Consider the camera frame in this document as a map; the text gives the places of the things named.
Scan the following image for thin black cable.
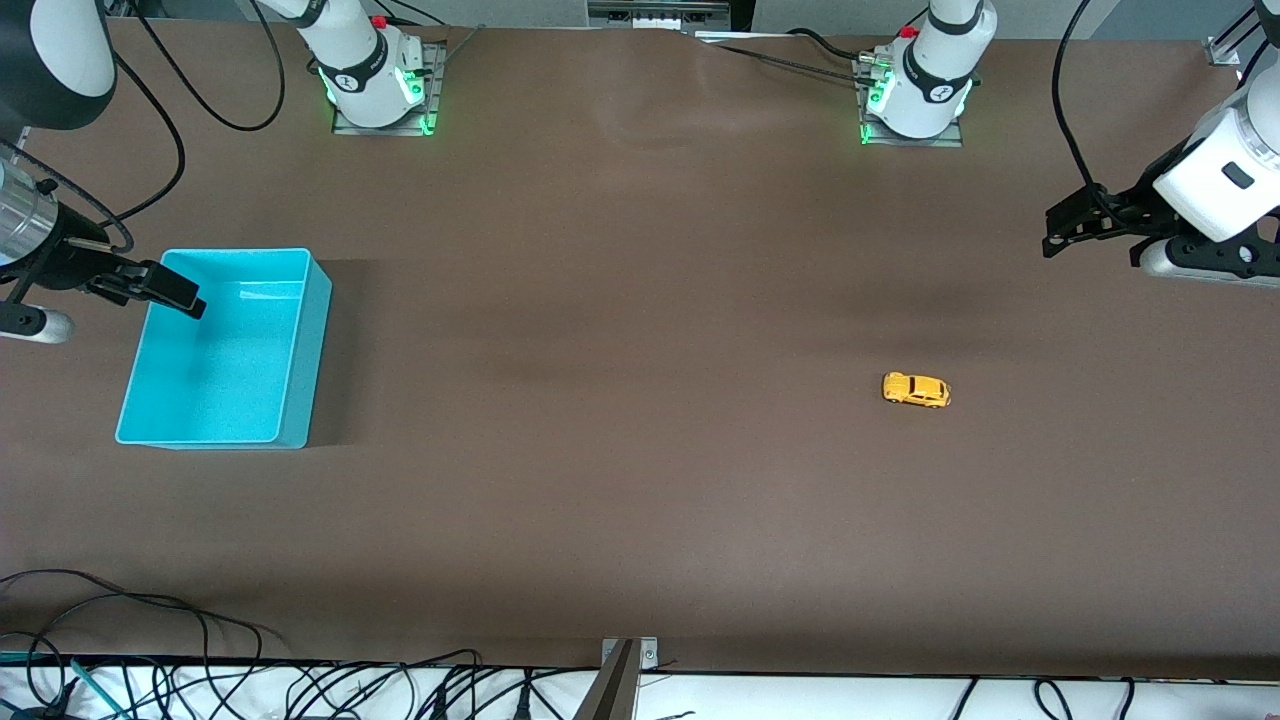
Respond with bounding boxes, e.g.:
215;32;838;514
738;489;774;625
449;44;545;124
712;43;869;83

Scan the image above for black cable loop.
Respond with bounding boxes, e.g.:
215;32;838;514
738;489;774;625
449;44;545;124
0;568;266;720

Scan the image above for turquoise plastic bin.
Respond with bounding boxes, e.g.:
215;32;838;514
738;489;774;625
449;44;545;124
115;247;333;450

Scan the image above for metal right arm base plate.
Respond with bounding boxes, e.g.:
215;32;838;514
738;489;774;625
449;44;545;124
331;40;448;137

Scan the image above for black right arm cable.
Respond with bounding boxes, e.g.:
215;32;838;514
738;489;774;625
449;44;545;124
0;50;187;256
128;0;287;132

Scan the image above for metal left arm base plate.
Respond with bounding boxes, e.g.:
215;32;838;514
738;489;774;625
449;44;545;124
858;52;967;149

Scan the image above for grey power strip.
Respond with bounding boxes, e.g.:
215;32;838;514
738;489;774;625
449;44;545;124
587;0;733;32

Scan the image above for thick black cable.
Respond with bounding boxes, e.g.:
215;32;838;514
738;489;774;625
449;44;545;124
786;27;871;63

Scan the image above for thin grey cable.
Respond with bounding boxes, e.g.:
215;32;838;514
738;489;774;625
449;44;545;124
437;25;487;71

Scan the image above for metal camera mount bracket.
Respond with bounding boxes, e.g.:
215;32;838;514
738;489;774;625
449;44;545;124
575;637;660;720

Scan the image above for yellow beetle toy car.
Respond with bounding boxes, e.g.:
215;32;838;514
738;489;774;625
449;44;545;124
882;372;952;410

